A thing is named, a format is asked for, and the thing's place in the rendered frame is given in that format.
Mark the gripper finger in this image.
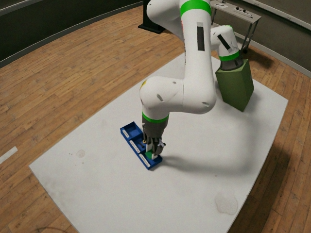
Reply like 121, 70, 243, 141
142, 126, 152, 152
151, 138, 166, 159

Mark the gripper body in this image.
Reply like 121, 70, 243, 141
144, 128, 164, 142

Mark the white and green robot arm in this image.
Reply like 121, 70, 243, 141
139, 0, 243, 132

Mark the blue three-compartment tray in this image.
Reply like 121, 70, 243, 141
120, 121, 163, 170

